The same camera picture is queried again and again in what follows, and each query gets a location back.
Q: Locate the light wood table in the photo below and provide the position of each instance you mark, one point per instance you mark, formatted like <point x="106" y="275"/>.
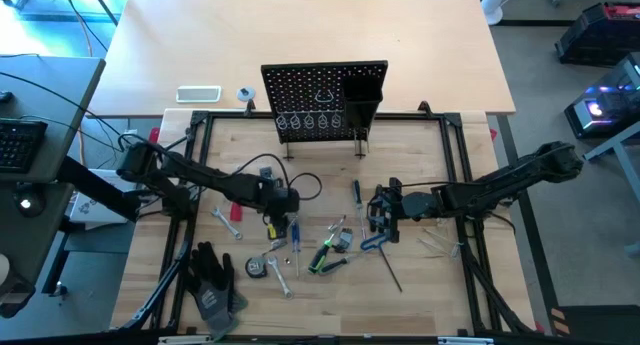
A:
<point x="250" y="35"/>

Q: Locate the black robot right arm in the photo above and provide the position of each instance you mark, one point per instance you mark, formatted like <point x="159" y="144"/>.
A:
<point x="500" y="180"/>

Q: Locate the grey black screwdriver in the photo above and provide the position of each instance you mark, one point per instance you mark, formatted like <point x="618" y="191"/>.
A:
<point x="335" y="266"/>

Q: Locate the silver aluminium bar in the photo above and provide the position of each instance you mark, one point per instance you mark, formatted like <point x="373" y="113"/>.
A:
<point x="465" y="341"/>
<point x="185" y="340"/>

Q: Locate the black pegboard bin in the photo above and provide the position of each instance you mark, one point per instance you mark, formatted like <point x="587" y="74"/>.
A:
<point x="362" y="102"/>

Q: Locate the black grey work glove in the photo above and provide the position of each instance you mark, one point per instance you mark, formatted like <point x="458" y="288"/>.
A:
<point x="210" y="295"/>
<point x="239" y="300"/>

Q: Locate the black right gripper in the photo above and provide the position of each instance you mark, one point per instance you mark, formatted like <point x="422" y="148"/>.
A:
<point x="415" y="205"/>

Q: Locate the grey round disc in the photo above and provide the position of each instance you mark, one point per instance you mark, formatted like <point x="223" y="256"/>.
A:
<point x="245" y="93"/>

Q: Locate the black aluminium table frame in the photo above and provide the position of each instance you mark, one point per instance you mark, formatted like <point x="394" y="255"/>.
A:
<point x="400" y="116"/>

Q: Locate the grey desk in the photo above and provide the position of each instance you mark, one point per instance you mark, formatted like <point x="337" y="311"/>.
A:
<point x="50" y="85"/>

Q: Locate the white rectangular tray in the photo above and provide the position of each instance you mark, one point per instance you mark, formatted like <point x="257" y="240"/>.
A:
<point x="198" y="94"/>

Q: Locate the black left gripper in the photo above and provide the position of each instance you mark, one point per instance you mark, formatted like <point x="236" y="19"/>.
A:
<point x="280" y="197"/>

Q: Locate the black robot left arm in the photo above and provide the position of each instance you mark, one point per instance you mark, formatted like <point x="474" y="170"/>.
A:
<point x="210" y="177"/>

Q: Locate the white printed box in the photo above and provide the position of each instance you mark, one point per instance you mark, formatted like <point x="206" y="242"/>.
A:
<point x="100" y="205"/>

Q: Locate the grey desk leg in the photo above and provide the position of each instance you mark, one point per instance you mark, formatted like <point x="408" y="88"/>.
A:
<point x="620" y="160"/>

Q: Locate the black mat orange stripes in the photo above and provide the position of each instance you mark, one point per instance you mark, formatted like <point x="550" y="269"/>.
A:
<point x="600" y="325"/>

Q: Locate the black keyboard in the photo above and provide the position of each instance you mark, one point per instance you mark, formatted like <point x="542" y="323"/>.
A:
<point x="20" y="145"/>

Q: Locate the small grey black tool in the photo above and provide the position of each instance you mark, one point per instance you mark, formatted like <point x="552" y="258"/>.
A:
<point x="344" y="239"/>

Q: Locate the large chrome combination wrench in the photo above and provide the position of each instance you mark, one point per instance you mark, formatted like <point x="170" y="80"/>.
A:
<point x="226" y="223"/>
<point x="280" y="277"/>

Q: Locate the black tape measure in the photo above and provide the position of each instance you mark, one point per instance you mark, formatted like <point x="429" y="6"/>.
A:
<point x="256" y="267"/>

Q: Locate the chrome double prong hook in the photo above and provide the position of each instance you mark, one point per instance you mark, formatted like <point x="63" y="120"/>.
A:
<point x="361" y="145"/>

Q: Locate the glowing computer tower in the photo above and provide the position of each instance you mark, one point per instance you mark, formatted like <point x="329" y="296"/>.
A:
<point x="605" y="105"/>

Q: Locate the black computer mouse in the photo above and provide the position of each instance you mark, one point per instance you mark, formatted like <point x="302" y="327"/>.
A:
<point x="5" y="96"/>

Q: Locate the white pedestal base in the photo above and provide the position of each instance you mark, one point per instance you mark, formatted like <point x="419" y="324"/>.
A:
<point x="500" y="2"/>

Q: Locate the black metal pegboard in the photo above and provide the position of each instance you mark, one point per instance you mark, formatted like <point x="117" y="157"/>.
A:
<point x="268" y="72"/>

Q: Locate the clear zip ties bundle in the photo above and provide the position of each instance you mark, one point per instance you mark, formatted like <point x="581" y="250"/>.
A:
<point x="440" y="242"/>

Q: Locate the green black screwdriver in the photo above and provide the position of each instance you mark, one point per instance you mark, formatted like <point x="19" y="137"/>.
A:
<point x="320" y="257"/>

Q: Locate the red clamp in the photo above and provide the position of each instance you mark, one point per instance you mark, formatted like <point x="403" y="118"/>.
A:
<point x="154" y="135"/>
<point x="494" y="134"/>

